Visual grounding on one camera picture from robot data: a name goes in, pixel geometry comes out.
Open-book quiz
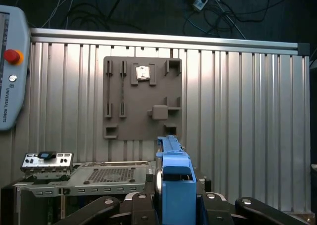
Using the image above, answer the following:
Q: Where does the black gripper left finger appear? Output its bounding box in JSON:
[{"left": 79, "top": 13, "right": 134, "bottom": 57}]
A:
[{"left": 53, "top": 192, "right": 157, "bottom": 225}]

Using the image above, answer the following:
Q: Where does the black latch blue button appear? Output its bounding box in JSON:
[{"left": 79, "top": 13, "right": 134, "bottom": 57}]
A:
[{"left": 37, "top": 150, "right": 57, "bottom": 161}]

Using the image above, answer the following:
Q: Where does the black open PC case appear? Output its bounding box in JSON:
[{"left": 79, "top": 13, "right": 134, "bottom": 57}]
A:
[{"left": 0, "top": 160, "right": 213, "bottom": 225}]

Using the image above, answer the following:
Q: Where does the hard disk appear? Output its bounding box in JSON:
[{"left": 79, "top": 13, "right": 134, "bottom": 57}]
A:
[{"left": 155, "top": 135, "right": 199, "bottom": 225}]

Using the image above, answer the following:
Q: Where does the pale blue teach pendant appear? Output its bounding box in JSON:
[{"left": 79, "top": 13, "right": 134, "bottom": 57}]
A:
[{"left": 0, "top": 4, "right": 32, "bottom": 132}]

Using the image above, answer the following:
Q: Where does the metal slot retainer bracket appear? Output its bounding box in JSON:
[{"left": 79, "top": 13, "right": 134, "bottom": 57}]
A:
[{"left": 20, "top": 152, "right": 74, "bottom": 180}]

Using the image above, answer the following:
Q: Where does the grey parts rack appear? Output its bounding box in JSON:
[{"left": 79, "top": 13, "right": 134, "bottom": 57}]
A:
[{"left": 103, "top": 56, "right": 183, "bottom": 140}]

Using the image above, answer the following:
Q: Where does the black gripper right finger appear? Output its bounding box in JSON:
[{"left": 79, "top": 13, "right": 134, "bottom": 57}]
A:
[{"left": 197, "top": 192, "right": 309, "bottom": 225}]

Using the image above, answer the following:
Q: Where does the silver CPU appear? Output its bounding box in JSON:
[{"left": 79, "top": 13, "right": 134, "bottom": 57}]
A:
[{"left": 135, "top": 65, "right": 151, "bottom": 81}]

